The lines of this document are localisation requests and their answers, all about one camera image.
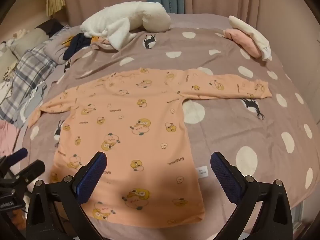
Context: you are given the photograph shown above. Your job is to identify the light pink crumpled cloth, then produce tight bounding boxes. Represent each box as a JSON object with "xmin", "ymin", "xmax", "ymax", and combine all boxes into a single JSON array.
[{"xmin": 0, "ymin": 121, "xmax": 20, "ymax": 157}]

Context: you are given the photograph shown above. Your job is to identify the straw tassel bundle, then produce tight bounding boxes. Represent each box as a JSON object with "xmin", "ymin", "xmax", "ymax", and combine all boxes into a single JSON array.
[{"xmin": 46, "ymin": 0, "xmax": 66, "ymax": 17}]

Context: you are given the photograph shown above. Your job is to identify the small white plush toy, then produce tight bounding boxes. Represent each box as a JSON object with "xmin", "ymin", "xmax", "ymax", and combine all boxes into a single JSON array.
[{"xmin": 0, "ymin": 29, "xmax": 28, "ymax": 47}]

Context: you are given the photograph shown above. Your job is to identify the mauve polka dot bedspread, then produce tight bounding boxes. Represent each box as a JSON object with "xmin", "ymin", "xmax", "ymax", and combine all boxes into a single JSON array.
[{"xmin": 21, "ymin": 12, "xmax": 318, "ymax": 240}]

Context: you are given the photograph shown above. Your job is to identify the beige long cushion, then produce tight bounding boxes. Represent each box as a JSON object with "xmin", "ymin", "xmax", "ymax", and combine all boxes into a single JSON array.
[{"xmin": 0, "ymin": 46, "xmax": 22, "ymax": 80}]

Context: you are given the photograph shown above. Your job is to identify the dark brown pillow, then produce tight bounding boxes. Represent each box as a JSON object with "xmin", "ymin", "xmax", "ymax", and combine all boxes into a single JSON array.
[{"xmin": 37, "ymin": 19, "xmax": 66, "ymax": 35}]

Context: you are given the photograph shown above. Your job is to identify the mauve pillow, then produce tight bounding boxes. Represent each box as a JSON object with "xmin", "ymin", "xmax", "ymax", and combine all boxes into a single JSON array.
[{"xmin": 44, "ymin": 25, "xmax": 73, "ymax": 65}]

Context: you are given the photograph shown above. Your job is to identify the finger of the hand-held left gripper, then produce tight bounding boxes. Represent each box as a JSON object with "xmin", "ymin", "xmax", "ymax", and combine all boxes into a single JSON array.
[
  {"xmin": 11, "ymin": 160, "xmax": 46, "ymax": 187},
  {"xmin": 7, "ymin": 148, "xmax": 28, "ymax": 163}
]

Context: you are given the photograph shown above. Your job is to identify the navy blue cloth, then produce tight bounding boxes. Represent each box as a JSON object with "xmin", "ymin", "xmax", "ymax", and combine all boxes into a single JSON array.
[{"xmin": 62, "ymin": 33, "xmax": 92, "ymax": 60}]

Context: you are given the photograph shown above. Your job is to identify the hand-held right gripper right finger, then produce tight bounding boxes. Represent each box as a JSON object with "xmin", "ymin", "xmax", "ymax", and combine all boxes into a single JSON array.
[{"xmin": 210, "ymin": 151, "xmax": 294, "ymax": 240}]

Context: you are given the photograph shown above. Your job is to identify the colourful tangled cloth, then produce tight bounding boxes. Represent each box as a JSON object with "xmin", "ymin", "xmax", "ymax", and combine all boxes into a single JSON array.
[{"xmin": 2, "ymin": 65, "xmax": 19, "ymax": 82}]

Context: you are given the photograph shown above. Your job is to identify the white fluffy plush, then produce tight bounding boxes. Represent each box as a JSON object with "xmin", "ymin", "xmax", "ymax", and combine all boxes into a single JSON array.
[{"xmin": 80, "ymin": 1, "xmax": 172, "ymax": 50}]

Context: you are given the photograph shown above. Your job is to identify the grey plaid blanket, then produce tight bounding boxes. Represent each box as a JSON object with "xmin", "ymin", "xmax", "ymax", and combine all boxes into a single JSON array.
[{"xmin": 0, "ymin": 47, "xmax": 58, "ymax": 120}]

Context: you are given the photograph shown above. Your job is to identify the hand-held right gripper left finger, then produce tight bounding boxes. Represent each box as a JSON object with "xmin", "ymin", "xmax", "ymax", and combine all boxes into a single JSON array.
[{"xmin": 26, "ymin": 151, "xmax": 110, "ymax": 240}]

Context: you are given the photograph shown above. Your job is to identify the orange cartoon print shirt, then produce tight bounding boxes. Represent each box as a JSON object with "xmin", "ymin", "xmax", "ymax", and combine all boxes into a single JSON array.
[{"xmin": 28, "ymin": 68, "xmax": 273, "ymax": 229}]

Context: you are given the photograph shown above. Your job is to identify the mustard yellow cloth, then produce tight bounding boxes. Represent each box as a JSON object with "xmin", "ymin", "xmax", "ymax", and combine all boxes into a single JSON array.
[{"xmin": 61, "ymin": 36, "xmax": 75, "ymax": 47}]

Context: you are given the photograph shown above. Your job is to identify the grey beige pillow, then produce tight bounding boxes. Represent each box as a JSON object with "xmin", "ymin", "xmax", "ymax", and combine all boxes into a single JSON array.
[{"xmin": 10, "ymin": 27, "xmax": 50, "ymax": 53}]

